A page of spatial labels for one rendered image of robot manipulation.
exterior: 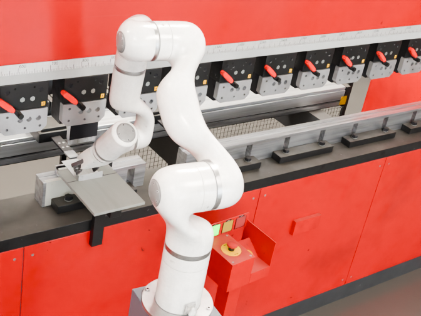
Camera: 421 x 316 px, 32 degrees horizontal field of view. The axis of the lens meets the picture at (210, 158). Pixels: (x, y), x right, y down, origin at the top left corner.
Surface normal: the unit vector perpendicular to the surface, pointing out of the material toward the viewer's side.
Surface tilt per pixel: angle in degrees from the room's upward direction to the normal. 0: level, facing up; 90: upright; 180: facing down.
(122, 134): 41
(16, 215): 0
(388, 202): 90
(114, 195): 0
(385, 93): 90
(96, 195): 0
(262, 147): 90
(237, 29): 90
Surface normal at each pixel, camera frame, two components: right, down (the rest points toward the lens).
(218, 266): -0.76, 0.20
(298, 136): 0.57, 0.49
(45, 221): 0.17, -0.86
